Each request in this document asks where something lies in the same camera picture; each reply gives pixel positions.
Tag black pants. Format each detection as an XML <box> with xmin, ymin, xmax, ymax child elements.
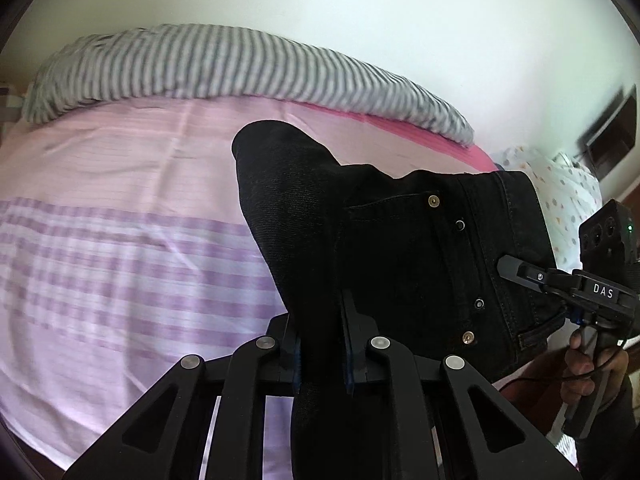
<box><xmin>232</xmin><ymin>119</ymin><xmax>569</xmax><ymax>480</ymax></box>

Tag white dotted pillow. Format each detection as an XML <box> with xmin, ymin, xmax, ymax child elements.
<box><xmin>492</xmin><ymin>144</ymin><xmax>602</xmax><ymax>272</ymax></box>

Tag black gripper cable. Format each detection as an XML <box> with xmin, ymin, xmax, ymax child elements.
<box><xmin>500</xmin><ymin>340</ymin><xmax>628</xmax><ymax>392</ymax></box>

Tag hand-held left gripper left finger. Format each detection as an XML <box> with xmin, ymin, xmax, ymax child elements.
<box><xmin>62</xmin><ymin>312</ymin><xmax>303</xmax><ymax>480</ymax></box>

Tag pink striped bed sheet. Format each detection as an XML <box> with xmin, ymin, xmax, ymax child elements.
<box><xmin>0</xmin><ymin>94</ymin><xmax>501</xmax><ymax>480</ymax></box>

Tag grey striped pillow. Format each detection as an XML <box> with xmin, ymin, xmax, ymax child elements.
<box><xmin>24</xmin><ymin>22</ymin><xmax>476</xmax><ymax>149</ymax></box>

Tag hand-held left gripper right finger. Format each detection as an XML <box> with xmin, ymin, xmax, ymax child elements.
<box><xmin>340</xmin><ymin>289</ymin><xmax>583</xmax><ymax>480</ymax></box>

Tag person's right hand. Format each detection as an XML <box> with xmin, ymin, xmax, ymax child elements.
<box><xmin>560</xmin><ymin>332</ymin><xmax>632</xmax><ymax>407</ymax></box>

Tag dark wall box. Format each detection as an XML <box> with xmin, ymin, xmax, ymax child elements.
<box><xmin>584</xmin><ymin>85</ymin><xmax>639</xmax><ymax>179</ymax></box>

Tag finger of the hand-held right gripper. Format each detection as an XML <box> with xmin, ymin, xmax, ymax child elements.
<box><xmin>497</xmin><ymin>254</ymin><xmax>576</xmax><ymax>297</ymax></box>

